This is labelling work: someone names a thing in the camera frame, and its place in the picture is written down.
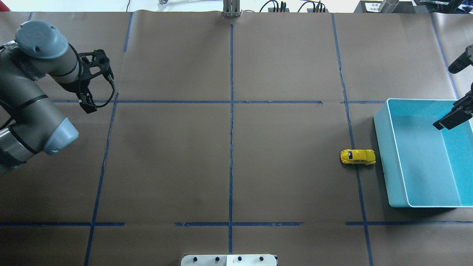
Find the black box with label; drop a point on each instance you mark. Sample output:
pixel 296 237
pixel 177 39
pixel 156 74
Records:
pixel 373 6

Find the yellow beetle toy car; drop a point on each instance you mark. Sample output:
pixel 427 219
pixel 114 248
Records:
pixel 358 156

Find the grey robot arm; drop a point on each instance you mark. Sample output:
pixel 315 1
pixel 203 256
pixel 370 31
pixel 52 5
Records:
pixel 36 124

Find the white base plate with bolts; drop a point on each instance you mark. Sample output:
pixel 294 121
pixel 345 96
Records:
pixel 230 260

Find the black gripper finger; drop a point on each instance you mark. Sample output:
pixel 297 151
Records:
pixel 461 112

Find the turquoise plastic bin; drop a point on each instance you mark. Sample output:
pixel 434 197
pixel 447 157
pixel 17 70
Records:
pixel 424 167

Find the grey metal post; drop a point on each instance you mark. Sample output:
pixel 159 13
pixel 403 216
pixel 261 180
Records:
pixel 231 8

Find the silver metal cylinder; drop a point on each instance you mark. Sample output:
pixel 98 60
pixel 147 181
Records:
pixel 388 6

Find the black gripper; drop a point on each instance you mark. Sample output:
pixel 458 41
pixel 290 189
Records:
pixel 72 85

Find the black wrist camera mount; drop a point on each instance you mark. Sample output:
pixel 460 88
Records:
pixel 94 64

